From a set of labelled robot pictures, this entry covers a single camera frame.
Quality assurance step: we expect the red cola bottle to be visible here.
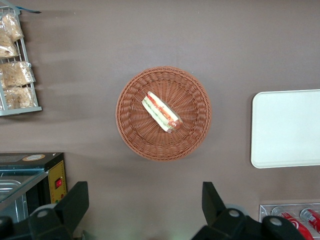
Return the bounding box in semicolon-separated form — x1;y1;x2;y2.
271;206;314;240
299;208;320;232

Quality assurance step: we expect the wrapped sandwich wedge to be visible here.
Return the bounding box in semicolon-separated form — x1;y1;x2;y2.
141;91;183;134

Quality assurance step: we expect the blue tape strip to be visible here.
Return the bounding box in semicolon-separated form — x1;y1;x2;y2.
19;7;42;14

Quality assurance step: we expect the brown wicker basket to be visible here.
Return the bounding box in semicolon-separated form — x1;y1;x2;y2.
115;65;213;162

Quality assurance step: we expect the black toaster machine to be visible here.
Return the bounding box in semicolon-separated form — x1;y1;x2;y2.
0;151;68;225

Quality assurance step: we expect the clear acrylic bottle rack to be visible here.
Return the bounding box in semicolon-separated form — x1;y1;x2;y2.
258;203;320;240

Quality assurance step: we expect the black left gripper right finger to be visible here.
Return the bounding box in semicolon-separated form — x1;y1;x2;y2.
191;181;264;240

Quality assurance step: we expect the clear bag of rice snacks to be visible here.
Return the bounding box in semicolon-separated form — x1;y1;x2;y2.
0;32;20;59
0;61;36;89
3;86;36;110
1;13;25;42

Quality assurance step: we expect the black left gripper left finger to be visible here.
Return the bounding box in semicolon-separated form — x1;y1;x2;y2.
27;181;90;240

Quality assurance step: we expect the beige plastic tray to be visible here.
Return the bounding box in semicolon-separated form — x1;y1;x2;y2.
250;89;320;169

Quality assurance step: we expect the tray of bagged crackers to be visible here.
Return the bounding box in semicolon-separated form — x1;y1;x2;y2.
0;6;43;117

